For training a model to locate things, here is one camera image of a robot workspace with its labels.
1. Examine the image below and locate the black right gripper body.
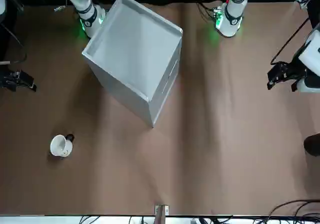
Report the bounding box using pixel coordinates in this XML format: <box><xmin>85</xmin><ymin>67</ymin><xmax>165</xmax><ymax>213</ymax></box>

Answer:
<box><xmin>0</xmin><ymin>71</ymin><xmax>19</xmax><ymax>92</ymax></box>

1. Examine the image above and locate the black desk cable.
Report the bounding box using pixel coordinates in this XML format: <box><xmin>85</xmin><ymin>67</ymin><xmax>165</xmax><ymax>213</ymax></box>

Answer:
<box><xmin>269</xmin><ymin>199</ymin><xmax>320</xmax><ymax>218</ymax></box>

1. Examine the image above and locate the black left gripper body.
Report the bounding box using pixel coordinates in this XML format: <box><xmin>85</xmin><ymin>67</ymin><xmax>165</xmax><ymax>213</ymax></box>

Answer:
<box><xmin>280</xmin><ymin>62</ymin><xmax>308</xmax><ymax>85</ymax></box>

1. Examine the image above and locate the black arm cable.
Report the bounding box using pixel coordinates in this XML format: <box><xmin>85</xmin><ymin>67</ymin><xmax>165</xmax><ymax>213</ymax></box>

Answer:
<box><xmin>270</xmin><ymin>18</ymin><xmax>314</xmax><ymax>66</ymax></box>
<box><xmin>0</xmin><ymin>23</ymin><xmax>28</xmax><ymax>65</ymax></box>

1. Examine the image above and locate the grey drawer cabinet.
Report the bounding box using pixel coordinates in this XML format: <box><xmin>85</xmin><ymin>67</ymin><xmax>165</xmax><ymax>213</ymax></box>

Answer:
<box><xmin>81</xmin><ymin>0</ymin><xmax>184</xmax><ymax>128</ymax></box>

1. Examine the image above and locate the metal bracket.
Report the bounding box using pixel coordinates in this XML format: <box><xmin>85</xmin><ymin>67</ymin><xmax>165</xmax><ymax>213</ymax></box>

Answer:
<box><xmin>154</xmin><ymin>204</ymin><xmax>170</xmax><ymax>224</ymax></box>

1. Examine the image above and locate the black base cable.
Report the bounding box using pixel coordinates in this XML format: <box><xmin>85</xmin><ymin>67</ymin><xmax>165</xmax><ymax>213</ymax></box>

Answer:
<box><xmin>198</xmin><ymin>3</ymin><xmax>222</xmax><ymax>19</ymax></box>

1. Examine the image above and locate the white mug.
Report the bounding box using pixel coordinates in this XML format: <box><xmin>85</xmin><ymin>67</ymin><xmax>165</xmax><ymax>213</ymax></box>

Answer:
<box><xmin>49</xmin><ymin>133</ymin><xmax>75</xmax><ymax>157</ymax></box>

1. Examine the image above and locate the wooden drawer with grey front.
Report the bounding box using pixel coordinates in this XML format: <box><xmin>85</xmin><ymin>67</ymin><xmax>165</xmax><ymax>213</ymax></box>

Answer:
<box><xmin>149</xmin><ymin>31</ymin><xmax>183</xmax><ymax>128</ymax></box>

